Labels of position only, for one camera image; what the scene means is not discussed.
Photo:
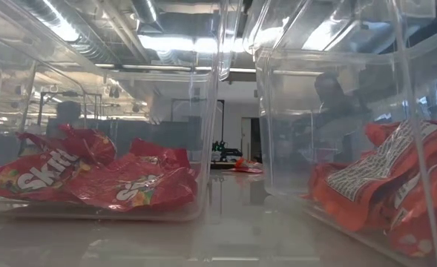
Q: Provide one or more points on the distant black gantry frame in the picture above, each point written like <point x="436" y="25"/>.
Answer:
<point x="222" y="118"/>

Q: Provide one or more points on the ceiling light panel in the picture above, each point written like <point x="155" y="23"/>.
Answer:
<point x="173" y="43"/>

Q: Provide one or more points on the clear plastic bin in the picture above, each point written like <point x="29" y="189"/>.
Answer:
<point x="207" y="148"/>
<point x="277" y="148"/>

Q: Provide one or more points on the black low partition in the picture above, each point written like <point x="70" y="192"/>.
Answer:
<point x="166" y="133"/>

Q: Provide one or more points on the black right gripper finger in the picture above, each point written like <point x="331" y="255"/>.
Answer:
<point x="342" y="118"/>
<point x="331" y="92"/>

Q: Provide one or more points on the distant wooden table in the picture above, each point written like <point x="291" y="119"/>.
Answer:
<point x="222" y="165"/>

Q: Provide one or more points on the distant robot with green lights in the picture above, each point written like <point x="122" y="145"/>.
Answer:
<point x="225" y="152"/>

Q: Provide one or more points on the red Skittles candy pack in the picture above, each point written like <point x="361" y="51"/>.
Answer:
<point x="162" y="152"/>
<point x="136" y="189"/>
<point x="29" y="178"/>
<point x="92" y="144"/>

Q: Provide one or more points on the silver ceiling air duct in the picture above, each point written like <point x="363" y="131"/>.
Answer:
<point x="145" y="11"/>

